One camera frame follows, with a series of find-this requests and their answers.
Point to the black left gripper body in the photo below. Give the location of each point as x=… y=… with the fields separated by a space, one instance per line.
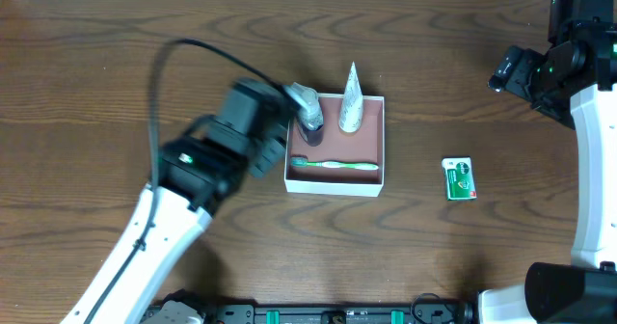
x=278 y=134

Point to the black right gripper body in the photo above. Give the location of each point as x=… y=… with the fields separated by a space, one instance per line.
x=507 y=68

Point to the clear soap pump bottle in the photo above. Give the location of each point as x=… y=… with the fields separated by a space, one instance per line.
x=310 y=116

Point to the green white toothbrush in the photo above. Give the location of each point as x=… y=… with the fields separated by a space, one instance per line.
x=302 y=162

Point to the white cream tube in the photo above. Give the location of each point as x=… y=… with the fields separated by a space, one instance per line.
x=351 y=111

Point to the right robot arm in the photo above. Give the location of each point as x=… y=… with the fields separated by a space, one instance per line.
x=573 y=83

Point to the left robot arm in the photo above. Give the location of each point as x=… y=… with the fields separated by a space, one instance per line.
x=197 y=171

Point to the white box pink interior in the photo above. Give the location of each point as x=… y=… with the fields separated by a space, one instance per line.
x=367 y=145

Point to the green soap box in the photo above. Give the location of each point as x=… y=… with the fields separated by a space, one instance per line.
x=459 y=181

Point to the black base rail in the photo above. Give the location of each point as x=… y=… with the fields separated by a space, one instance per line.
x=183 y=307

